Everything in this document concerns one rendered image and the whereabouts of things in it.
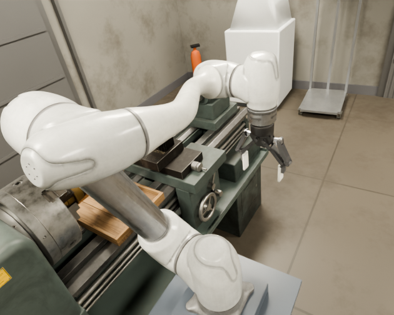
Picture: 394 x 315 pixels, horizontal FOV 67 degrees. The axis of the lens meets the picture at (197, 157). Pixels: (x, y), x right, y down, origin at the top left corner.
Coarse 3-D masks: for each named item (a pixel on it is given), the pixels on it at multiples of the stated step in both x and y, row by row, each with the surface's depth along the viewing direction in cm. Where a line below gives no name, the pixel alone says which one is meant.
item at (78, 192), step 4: (76, 188) 112; (76, 192) 112; (80, 192) 113; (84, 192) 116; (76, 196) 111; (80, 196) 113; (68, 200) 111; (72, 200) 112; (76, 200) 112; (80, 200) 115; (68, 204) 112
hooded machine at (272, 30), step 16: (240, 0) 320; (256, 0) 311; (272, 0) 305; (240, 16) 329; (256, 16) 320; (272, 16) 312; (288, 16) 342; (240, 32) 336; (256, 32) 326; (272, 32) 317; (288, 32) 340; (240, 48) 346; (256, 48) 336; (272, 48) 327; (288, 48) 352; (288, 64) 365; (288, 80) 380
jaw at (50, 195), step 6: (42, 192) 96; (48, 192) 97; (54, 192) 99; (60, 192) 100; (66, 192) 102; (72, 192) 109; (48, 198) 96; (54, 198) 97; (60, 198) 101; (66, 198) 107
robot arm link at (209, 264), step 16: (192, 240) 95; (208, 240) 88; (224, 240) 89; (192, 256) 86; (208, 256) 84; (224, 256) 84; (176, 272) 95; (192, 272) 86; (208, 272) 83; (224, 272) 84; (240, 272) 90; (192, 288) 92; (208, 288) 85; (224, 288) 85; (240, 288) 92; (208, 304) 91; (224, 304) 90
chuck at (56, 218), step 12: (24, 180) 98; (12, 192) 94; (24, 192) 94; (36, 192) 95; (24, 204) 91; (36, 204) 93; (48, 204) 94; (60, 204) 96; (36, 216) 91; (48, 216) 93; (60, 216) 96; (72, 216) 99; (48, 228) 93; (60, 228) 96; (72, 228) 99; (60, 240) 96; (72, 240) 101
